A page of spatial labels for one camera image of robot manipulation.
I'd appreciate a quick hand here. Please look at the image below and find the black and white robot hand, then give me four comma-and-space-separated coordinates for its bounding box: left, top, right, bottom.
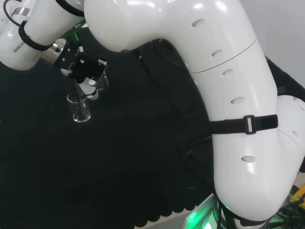
55, 47, 108, 99

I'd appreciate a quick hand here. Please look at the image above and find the small clear glass beaker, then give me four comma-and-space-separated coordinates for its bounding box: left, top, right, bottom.
74, 71, 110, 96

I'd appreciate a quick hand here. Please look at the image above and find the clear glass beaker with markings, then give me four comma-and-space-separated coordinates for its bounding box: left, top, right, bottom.
66, 92, 92, 123

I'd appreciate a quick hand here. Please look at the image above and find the black table cloth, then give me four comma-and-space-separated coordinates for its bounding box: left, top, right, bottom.
0, 26, 305, 229

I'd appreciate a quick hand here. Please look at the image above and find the green cable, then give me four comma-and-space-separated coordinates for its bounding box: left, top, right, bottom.
63, 20, 88, 42

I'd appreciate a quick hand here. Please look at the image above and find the black cable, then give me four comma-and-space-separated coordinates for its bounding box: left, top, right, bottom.
137, 39, 216, 191

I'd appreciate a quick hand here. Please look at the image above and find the black strap with buckle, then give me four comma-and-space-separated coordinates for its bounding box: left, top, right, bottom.
208, 114, 279, 136

